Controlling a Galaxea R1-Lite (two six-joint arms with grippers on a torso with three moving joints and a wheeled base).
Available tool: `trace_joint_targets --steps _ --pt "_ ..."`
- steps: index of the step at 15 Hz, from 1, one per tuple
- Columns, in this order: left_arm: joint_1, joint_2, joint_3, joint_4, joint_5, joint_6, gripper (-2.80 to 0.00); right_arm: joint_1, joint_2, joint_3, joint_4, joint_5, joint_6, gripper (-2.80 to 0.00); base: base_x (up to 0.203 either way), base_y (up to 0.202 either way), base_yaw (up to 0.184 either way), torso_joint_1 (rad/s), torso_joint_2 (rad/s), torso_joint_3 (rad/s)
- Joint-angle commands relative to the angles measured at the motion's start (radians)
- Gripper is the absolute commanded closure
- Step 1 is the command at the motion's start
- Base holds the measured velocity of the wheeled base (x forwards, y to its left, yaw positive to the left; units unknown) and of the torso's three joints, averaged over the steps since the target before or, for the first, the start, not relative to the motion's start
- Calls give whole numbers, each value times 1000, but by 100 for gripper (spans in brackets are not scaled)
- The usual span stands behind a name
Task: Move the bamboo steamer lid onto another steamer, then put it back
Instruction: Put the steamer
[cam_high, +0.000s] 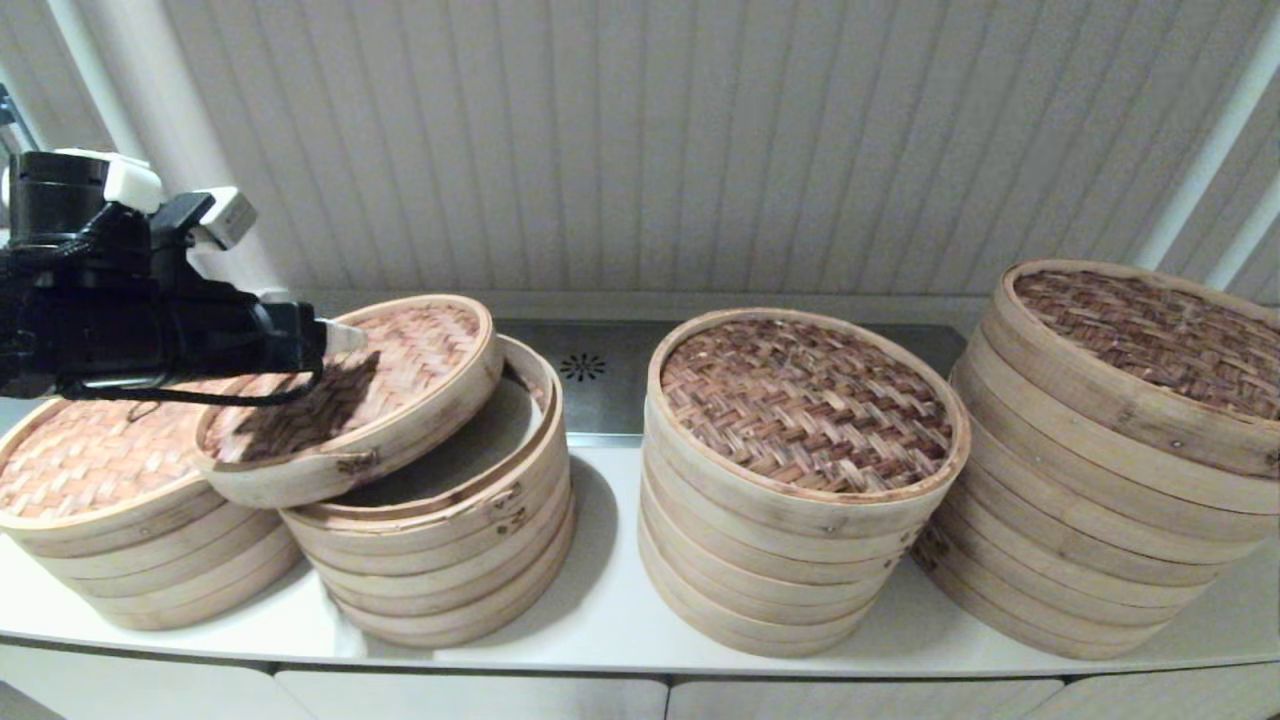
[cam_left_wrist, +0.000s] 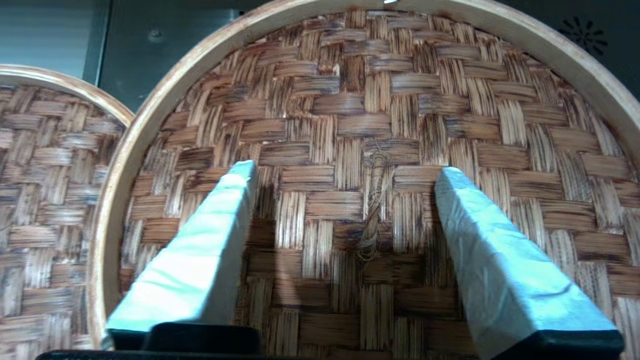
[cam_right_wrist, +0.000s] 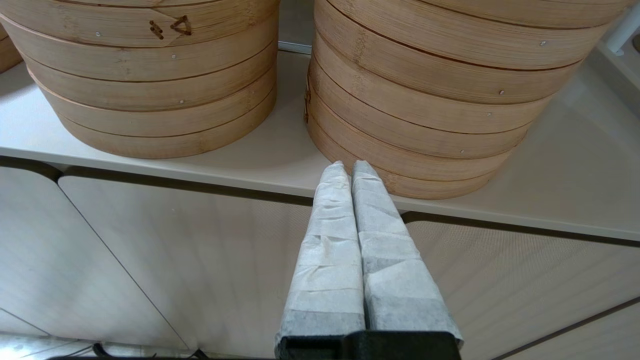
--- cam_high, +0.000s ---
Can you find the steamer stack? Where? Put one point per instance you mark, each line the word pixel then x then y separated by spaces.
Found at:
pixel 1150 340
pixel 90 460

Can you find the light woven bamboo steamer lid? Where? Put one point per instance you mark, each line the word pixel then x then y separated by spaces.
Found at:
pixel 420 350

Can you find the white round pole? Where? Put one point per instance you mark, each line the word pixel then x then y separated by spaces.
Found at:
pixel 1245 250
pixel 95 60
pixel 1204 170

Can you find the dark woven bamboo steamer lid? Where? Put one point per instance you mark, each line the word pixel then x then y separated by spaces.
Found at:
pixel 800 400

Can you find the far right steamer stack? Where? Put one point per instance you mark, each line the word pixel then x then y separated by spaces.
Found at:
pixel 1150 340

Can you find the far left steamer stack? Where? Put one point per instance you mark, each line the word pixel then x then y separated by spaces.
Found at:
pixel 90 460

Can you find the grey metal rack frame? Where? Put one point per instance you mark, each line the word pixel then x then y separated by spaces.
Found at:
pixel 10 120

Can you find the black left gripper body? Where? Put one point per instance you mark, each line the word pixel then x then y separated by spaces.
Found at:
pixel 130 335

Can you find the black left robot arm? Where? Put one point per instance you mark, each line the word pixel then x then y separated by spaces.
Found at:
pixel 60 210

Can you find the white cloth liner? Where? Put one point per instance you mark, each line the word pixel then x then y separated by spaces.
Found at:
pixel 470 450

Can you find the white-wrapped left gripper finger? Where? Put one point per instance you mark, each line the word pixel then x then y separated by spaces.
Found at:
pixel 342 345
pixel 342 328

